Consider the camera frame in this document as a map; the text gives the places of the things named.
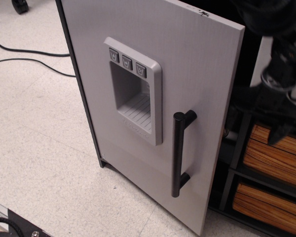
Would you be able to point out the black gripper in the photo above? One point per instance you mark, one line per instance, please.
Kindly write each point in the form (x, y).
(269, 106)

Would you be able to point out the dark bar door handle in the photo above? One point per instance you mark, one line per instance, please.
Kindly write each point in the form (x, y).
(181, 121)

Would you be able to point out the grey toy fridge door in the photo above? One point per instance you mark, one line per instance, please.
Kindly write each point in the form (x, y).
(198, 53)

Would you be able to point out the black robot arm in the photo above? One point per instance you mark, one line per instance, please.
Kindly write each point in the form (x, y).
(276, 19)

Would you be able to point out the upper wooden striped drawer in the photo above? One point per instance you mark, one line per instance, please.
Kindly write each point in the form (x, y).
(277, 161)

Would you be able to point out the wooden striped drawer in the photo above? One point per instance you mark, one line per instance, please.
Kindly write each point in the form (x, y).
(266, 207)
(277, 161)

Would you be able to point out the white sink front panel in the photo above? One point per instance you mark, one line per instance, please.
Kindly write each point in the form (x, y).
(263, 58)

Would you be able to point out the lower wooden striped drawer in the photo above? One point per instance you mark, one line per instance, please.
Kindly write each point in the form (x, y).
(266, 207)

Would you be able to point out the grey water dispenser panel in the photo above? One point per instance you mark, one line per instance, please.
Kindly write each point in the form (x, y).
(137, 87)

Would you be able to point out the black caster wheel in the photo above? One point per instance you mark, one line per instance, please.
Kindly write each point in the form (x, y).
(20, 6)

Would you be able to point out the dark grey cabinet frame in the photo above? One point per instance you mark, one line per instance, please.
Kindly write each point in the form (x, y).
(230, 169)

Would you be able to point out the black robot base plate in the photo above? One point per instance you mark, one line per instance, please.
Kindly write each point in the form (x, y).
(28, 229)

